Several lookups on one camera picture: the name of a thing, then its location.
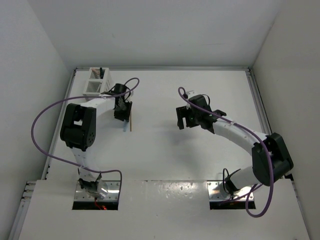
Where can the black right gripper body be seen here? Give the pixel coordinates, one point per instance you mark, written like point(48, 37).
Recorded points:
point(194, 118)

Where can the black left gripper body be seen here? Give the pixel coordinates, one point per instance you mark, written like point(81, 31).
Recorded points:
point(123, 112)

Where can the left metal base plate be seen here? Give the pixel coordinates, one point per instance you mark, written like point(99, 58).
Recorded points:
point(103, 190)

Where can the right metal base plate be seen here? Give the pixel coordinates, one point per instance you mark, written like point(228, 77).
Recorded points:
point(217, 192)

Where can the light blue makeup pen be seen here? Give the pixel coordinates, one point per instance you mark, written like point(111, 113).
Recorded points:
point(125, 126)

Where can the white slotted organizer box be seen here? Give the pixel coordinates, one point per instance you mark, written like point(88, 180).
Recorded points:
point(94, 87)

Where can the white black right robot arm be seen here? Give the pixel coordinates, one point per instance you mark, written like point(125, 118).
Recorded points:
point(269, 153)

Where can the dark green gold mascara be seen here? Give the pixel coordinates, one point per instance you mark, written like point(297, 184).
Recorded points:
point(101, 71)

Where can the pink lip gloss tube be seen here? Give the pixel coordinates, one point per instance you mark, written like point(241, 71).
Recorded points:
point(95, 74)

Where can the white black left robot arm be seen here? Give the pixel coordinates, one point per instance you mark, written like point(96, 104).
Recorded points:
point(79, 127)

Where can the metal base plate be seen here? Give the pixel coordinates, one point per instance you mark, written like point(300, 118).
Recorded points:
point(217, 192)
point(103, 190)

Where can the gold makeup pencil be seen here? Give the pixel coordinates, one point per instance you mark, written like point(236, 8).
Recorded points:
point(130, 122)

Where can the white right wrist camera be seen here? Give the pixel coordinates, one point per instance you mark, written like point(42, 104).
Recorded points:
point(191, 94)

